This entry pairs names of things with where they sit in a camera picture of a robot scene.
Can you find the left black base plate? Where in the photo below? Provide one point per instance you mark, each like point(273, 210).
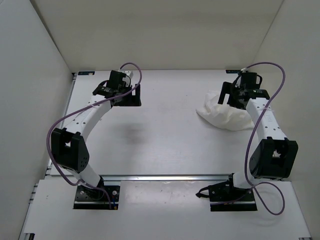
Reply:
point(92, 199)

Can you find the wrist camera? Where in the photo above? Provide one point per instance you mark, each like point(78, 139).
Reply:
point(244, 70)
point(129, 73)

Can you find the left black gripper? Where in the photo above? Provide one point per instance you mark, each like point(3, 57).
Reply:
point(134, 100)

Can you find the left blue corner label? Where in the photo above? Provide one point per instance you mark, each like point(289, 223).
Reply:
point(86, 73)

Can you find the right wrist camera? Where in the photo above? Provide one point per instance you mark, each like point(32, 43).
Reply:
point(244, 70)

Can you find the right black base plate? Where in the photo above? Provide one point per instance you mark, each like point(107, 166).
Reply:
point(224, 197)

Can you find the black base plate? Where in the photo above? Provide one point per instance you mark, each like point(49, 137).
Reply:
point(224, 197)
point(92, 199)

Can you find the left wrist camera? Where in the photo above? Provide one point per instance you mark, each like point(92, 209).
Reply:
point(129, 73)

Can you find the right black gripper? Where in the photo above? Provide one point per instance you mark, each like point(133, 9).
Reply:
point(227, 88)

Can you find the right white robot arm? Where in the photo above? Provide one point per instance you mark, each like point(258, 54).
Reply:
point(275, 154)

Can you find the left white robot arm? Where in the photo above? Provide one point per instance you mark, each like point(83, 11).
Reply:
point(68, 144)

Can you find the white skirt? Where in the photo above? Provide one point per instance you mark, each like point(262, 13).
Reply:
point(223, 116)

